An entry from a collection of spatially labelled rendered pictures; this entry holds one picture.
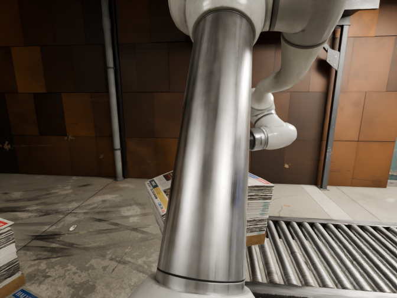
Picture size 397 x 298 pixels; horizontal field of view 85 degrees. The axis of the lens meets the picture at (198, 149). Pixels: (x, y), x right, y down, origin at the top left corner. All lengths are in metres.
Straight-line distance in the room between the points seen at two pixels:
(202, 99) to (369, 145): 4.37
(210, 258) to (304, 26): 0.43
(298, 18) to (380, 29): 4.12
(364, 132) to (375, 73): 0.92
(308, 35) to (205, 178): 0.37
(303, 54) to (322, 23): 0.08
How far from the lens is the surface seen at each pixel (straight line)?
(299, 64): 0.58
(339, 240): 1.35
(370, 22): 4.53
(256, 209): 0.81
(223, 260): 0.24
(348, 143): 4.42
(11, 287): 1.06
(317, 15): 0.50
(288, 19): 0.48
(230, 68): 0.32
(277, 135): 0.89
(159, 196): 0.74
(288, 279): 1.03
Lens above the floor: 1.46
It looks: 13 degrees down
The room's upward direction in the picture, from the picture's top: straight up
